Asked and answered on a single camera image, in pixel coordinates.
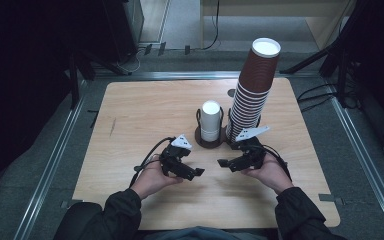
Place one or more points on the stack of white cups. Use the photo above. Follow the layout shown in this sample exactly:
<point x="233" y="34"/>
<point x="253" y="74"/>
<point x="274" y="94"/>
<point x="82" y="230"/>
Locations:
<point x="210" y="120"/>

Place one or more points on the dark round table grommet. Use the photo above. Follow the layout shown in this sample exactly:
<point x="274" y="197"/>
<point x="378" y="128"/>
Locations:
<point x="230" y="92"/>

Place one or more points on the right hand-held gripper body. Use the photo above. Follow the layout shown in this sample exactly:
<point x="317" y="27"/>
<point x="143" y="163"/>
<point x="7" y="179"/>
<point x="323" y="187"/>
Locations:
<point x="253" y="153"/>

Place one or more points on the person's left hand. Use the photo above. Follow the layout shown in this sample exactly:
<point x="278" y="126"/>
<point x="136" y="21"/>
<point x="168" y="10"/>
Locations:
<point x="150" y="181"/>

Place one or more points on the person's grey-blue garment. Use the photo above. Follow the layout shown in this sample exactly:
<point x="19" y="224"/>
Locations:
<point x="200" y="234"/>

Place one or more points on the aluminium frame rail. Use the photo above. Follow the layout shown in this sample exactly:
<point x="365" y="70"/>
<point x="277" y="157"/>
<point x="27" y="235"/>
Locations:
<point x="368" y="166"/>
<point x="180" y="75"/>
<point x="51" y="166"/>

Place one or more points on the stack of brown cups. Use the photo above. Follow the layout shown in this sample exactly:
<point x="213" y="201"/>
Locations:
<point x="256" y="73"/>

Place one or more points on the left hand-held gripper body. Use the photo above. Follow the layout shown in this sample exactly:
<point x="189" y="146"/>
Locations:
<point x="175" y="153"/>

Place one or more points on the dark cabinet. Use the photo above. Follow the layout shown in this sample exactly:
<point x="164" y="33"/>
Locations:
<point x="120" y="26"/>

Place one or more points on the grey tape strip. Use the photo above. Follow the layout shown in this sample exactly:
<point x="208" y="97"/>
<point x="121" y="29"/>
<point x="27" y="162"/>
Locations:
<point x="71" y="203"/>
<point x="330" y="198"/>

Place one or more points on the black tripod stand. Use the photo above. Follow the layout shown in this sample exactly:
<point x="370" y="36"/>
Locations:
<point x="306" y="60"/>

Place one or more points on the black metal stand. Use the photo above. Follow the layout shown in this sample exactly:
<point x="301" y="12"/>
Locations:
<point x="74" y="83"/>

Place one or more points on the light wooden furniture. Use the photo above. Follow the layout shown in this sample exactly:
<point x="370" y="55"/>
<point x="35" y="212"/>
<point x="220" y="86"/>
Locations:
<point x="326" y="30"/>

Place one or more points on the person's right hand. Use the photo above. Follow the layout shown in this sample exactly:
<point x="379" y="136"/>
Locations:
<point x="271" y="175"/>

